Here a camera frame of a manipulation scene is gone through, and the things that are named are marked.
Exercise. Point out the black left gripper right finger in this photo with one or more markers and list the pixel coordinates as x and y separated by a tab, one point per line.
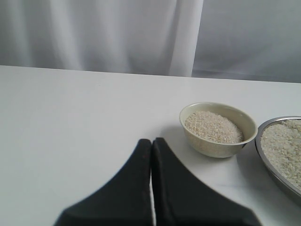
181	199

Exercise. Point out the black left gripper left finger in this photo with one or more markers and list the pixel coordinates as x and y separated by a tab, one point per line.
125	200

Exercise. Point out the small cream ceramic bowl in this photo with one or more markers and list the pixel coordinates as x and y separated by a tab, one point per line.
217	130

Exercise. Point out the large steel rice plate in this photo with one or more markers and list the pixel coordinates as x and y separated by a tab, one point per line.
278	144

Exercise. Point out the white curtain backdrop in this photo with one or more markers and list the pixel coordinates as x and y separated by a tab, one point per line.
227	39

